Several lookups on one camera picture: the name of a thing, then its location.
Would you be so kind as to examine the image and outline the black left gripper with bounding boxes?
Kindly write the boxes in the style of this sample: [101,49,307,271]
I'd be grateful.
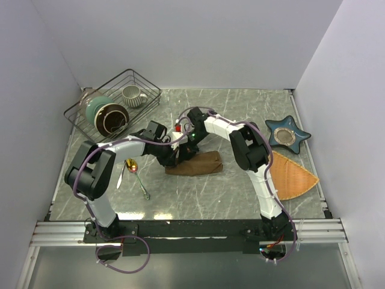
[153,138,179,167]

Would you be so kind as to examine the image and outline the brown cloth napkin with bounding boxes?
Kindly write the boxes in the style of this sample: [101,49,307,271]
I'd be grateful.
[165,151,223,176]

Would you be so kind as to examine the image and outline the iridescent spoon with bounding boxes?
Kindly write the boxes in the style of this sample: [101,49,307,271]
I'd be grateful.
[126,158,150,200]

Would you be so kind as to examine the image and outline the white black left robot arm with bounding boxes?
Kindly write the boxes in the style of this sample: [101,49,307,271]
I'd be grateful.
[64,121,180,242]

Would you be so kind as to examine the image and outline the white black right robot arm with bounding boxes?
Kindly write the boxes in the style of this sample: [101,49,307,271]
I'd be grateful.
[179,107,292,240]

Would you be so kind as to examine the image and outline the silver fork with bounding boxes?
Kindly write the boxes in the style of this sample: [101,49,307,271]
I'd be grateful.
[116,164,126,189]

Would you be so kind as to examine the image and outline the striped ceramic mug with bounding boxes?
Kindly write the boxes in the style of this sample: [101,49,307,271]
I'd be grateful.
[122,85,148,108]

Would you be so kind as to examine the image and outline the brown ceramic bowl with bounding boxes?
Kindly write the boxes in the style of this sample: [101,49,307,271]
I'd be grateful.
[94,103,130,137]

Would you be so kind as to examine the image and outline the green ceramic bowl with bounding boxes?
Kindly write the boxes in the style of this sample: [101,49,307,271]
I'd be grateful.
[85,96,113,125]

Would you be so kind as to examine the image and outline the clear glass jar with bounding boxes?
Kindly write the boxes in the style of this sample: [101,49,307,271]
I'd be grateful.
[79,89,98,114]

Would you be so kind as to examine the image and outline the blue star-shaped dish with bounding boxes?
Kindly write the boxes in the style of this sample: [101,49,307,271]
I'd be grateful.
[265,115,312,155]

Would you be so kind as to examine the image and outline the orange woven placemat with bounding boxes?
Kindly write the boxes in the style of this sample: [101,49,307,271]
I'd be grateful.
[270,151,319,200]

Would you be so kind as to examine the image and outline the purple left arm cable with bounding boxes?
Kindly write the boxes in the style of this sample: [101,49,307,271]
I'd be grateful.
[73,117,193,274]

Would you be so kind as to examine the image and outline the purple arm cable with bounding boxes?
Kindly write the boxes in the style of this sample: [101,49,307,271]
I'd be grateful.
[179,107,298,266]
[73,117,193,274]

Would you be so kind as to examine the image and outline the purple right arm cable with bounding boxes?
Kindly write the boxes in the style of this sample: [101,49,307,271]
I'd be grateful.
[179,107,298,266]

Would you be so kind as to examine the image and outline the black wire dish rack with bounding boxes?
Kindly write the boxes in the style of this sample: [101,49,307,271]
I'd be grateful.
[64,69,161,143]

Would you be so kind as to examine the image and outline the aluminium frame rail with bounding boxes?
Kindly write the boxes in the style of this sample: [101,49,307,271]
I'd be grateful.
[29,219,348,247]

